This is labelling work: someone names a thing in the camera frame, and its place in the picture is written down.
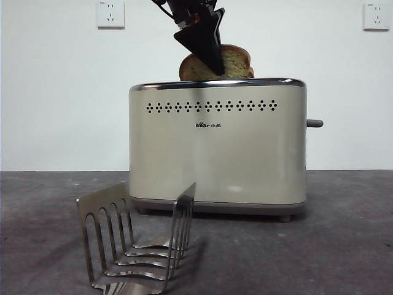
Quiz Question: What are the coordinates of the brown-crusted bread slice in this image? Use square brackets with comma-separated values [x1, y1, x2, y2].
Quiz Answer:
[179, 44, 255, 82]

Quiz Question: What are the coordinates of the cream two-slot toaster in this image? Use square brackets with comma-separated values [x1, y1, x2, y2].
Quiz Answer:
[128, 78, 308, 222]

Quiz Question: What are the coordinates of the stainless steel toast rack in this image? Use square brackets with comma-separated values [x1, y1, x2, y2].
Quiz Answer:
[76, 182, 197, 295]

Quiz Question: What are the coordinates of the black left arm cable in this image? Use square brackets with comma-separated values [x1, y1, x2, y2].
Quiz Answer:
[150, 0, 176, 18]

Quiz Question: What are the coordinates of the white wall socket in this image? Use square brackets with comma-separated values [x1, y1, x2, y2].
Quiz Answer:
[97, 0, 126, 30]
[363, 2, 391, 31]

